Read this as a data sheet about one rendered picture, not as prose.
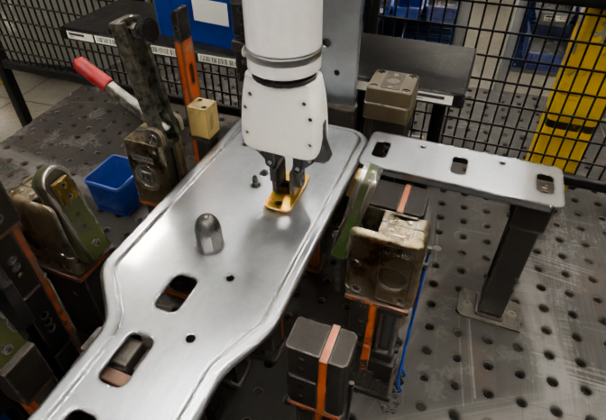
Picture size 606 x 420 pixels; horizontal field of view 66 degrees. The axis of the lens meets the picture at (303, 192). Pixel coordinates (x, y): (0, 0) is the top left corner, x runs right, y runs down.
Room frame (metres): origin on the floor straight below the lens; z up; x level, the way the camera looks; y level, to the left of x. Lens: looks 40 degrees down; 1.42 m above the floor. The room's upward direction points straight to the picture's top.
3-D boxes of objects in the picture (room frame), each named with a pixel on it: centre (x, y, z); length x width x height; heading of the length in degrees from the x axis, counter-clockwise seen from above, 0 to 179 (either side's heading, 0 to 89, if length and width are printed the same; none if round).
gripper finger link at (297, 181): (0.49, 0.00, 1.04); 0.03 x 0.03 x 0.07; 69
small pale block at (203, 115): (0.64, 0.16, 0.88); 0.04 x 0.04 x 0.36; 69
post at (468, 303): (0.52, -0.34, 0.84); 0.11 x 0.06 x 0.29; 69
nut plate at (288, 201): (0.50, 0.02, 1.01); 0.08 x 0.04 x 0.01; 159
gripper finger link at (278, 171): (0.51, 0.04, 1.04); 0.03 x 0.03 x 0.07; 69
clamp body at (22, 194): (0.42, 0.31, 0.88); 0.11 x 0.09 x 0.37; 69
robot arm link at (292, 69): (0.50, 0.02, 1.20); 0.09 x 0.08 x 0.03; 69
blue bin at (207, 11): (1.02, 0.15, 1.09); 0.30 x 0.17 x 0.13; 63
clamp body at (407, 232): (0.39, -0.10, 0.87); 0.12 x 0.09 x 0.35; 69
